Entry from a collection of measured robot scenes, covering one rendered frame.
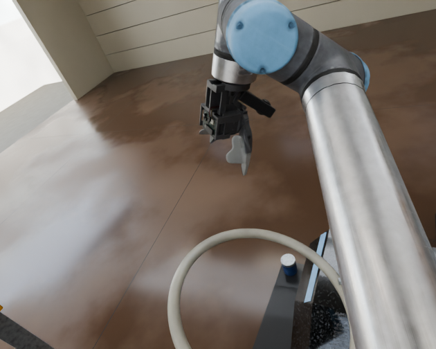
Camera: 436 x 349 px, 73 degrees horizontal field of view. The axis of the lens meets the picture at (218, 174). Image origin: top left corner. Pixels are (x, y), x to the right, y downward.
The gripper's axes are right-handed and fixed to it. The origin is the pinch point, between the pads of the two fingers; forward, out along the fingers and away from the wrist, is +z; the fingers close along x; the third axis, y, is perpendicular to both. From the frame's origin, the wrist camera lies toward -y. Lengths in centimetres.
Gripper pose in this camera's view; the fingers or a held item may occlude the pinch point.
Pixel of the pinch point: (228, 158)
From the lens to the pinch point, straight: 72.8
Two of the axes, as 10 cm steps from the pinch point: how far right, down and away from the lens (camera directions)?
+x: 5.2, 5.7, -6.4
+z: -1.1, 7.9, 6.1
